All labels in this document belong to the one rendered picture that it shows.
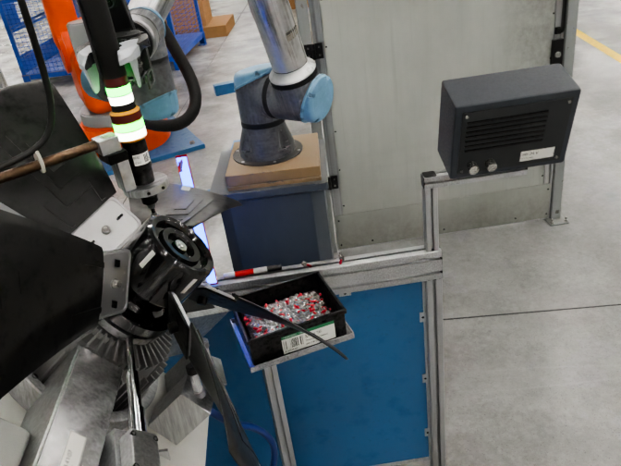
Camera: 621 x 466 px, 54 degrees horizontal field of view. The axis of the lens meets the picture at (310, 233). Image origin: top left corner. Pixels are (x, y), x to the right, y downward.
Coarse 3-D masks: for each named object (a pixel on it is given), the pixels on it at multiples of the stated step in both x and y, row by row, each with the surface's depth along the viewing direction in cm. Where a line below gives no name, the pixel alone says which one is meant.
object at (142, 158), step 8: (128, 144) 89; (136, 144) 89; (144, 144) 91; (128, 152) 90; (136, 152) 90; (144, 152) 91; (128, 160) 91; (136, 160) 90; (144, 160) 91; (136, 168) 91; (144, 168) 91; (136, 176) 92; (144, 176) 92; (152, 176) 93; (136, 184) 93; (144, 184) 93; (144, 200) 94; (152, 200) 95
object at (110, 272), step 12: (108, 252) 80; (120, 252) 82; (108, 264) 81; (120, 264) 83; (108, 276) 81; (120, 276) 83; (108, 288) 81; (120, 288) 84; (108, 300) 82; (120, 300) 84; (108, 312) 82; (120, 312) 84
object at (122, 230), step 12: (108, 204) 91; (120, 204) 91; (96, 216) 90; (108, 216) 90; (132, 216) 91; (84, 228) 89; (96, 228) 90; (120, 228) 91; (132, 228) 91; (96, 240) 89; (108, 240) 90; (120, 240) 90
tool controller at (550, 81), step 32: (448, 96) 127; (480, 96) 125; (512, 96) 124; (544, 96) 124; (576, 96) 125; (448, 128) 131; (480, 128) 127; (512, 128) 128; (544, 128) 129; (448, 160) 135; (480, 160) 133; (512, 160) 134; (544, 160) 135
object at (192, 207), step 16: (160, 192) 117; (176, 192) 118; (192, 192) 119; (208, 192) 122; (144, 208) 110; (160, 208) 110; (176, 208) 109; (192, 208) 110; (208, 208) 112; (224, 208) 114; (192, 224) 103
